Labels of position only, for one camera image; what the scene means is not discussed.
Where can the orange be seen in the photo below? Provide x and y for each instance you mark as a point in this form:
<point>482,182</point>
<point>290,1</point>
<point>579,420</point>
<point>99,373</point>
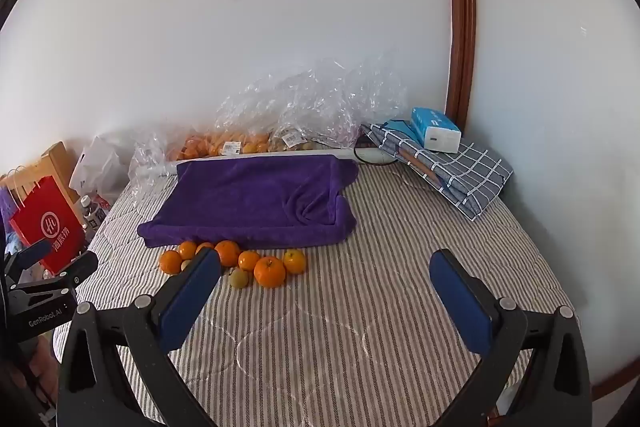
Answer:
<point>188,250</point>
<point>294,261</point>
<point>227,253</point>
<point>204,247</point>
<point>170,262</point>
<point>249,260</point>

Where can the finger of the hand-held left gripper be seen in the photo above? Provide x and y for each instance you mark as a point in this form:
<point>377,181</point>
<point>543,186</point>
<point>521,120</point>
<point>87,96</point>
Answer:
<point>30,253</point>
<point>80,268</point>

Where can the blue white tissue pack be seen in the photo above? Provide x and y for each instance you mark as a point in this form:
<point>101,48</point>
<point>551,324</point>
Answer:
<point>435,129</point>

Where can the small yellow fruit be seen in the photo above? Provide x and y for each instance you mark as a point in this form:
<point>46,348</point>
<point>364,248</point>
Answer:
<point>186,265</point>

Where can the brown wooden door frame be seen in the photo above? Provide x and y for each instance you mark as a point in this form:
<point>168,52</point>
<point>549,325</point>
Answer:
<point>462,7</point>

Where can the white plastic bag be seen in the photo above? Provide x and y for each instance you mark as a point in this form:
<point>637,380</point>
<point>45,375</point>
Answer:
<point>97,167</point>

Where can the green round fruit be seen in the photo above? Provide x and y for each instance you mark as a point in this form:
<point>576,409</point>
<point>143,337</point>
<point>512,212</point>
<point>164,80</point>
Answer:
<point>238,278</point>

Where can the folded grey checked cloth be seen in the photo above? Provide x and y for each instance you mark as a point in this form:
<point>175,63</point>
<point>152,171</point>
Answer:
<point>470,177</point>

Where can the crumpled clear plastic wrap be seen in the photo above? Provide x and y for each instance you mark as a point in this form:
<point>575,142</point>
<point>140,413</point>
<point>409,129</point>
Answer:
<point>150,157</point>

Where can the cardboard box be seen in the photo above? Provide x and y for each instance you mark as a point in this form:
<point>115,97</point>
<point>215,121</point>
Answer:
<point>55,157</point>

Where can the purple towel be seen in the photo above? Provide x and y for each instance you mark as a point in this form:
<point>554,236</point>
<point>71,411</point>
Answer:
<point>250,197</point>

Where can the red paper bag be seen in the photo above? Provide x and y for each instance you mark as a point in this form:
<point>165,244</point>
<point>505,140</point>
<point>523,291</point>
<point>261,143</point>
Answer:
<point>45,227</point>

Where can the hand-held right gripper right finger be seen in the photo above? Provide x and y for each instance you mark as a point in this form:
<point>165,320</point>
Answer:
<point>460,302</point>

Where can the clear water bottle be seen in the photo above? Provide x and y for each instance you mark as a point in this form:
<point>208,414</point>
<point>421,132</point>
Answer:
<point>90,213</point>

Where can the large orange tomato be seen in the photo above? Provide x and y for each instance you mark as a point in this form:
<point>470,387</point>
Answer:
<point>269,271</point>

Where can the clear bag of oranges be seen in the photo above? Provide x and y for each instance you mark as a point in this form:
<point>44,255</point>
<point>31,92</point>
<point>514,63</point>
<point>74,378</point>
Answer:
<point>220,144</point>

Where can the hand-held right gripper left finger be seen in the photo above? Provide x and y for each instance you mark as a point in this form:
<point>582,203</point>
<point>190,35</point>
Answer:
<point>190,302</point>

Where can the clear bag of pale fruits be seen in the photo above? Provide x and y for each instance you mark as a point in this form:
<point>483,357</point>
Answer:
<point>295,139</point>

